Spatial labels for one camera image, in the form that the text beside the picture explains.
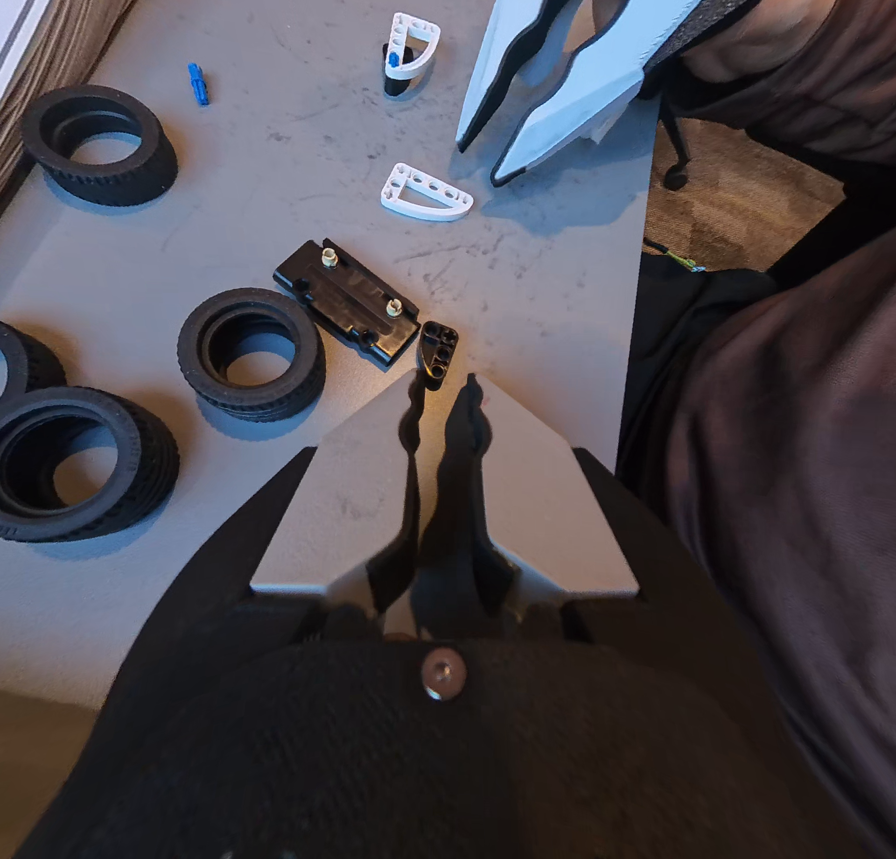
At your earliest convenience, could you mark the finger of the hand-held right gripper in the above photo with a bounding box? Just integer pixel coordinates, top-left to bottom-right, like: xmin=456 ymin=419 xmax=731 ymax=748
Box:
xmin=455 ymin=0 xmax=609 ymax=154
xmin=490 ymin=0 xmax=736 ymax=189

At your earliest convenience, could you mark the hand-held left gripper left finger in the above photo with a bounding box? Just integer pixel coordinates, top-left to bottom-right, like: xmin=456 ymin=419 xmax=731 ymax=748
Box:
xmin=249 ymin=369 xmax=428 ymax=618

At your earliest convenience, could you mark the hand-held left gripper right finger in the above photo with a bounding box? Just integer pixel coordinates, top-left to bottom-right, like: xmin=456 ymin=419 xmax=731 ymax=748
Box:
xmin=419 ymin=373 xmax=641 ymax=620

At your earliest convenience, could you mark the white curved brick with pin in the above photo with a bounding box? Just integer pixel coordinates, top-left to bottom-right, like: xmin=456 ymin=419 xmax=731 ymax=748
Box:
xmin=381 ymin=12 xmax=443 ymax=97

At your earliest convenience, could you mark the small black curved brick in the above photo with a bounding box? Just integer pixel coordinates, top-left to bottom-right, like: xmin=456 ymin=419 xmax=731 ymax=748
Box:
xmin=415 ymin=320 xmax=461 ymax=392

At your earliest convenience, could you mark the black toy tyre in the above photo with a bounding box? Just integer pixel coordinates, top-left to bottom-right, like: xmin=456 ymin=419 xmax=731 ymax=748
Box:
xmin=0 ymin=385 xmax=182 ymax=543
xmin=176 ymin=287 xmax=328 ymax=423
xmin=20 ymin=85 xmax=179 ymax=209
xmin=0 ymin=321 xmax=67 ymax=401

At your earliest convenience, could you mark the black panel brick with pins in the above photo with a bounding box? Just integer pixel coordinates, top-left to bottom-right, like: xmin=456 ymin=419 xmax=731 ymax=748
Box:
xmin=273 ymin=238 xmax=421 ymax=370

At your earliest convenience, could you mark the plain white curved brick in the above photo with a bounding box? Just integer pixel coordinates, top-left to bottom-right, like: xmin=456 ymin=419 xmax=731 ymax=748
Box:
xmin=380 ymin=162 xmax=476 ymax=224

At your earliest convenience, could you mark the person's right forearm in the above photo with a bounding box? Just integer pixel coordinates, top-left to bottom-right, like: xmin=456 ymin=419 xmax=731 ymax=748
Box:
xmin=658 ymin=0 xmax=896 ymax=167

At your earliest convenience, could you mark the grey desk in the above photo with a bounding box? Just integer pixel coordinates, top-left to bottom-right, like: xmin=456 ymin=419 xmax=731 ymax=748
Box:
xmin=0 ymin=0 xmax=662 ymax=706

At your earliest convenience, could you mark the black chair base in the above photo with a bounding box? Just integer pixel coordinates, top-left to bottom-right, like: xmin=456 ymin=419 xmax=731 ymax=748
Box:
xmin=658 ymin=113 xmax=694 ymax=192

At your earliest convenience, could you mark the person's clothed body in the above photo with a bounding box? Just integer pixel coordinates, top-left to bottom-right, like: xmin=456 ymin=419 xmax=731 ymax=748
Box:
xmin=615 ymin=229 xmax=896 ymax=859

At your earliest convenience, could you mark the open instruction booklet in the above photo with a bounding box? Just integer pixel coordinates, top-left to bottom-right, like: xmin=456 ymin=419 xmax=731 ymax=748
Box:
xmin=0 ymin=0 xmax=161 ymax=198

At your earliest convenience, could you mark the black cable with green tip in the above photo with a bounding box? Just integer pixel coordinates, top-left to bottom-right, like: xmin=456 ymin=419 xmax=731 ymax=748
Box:
xmin=643 ymin=237 xmax=707 ymax=274

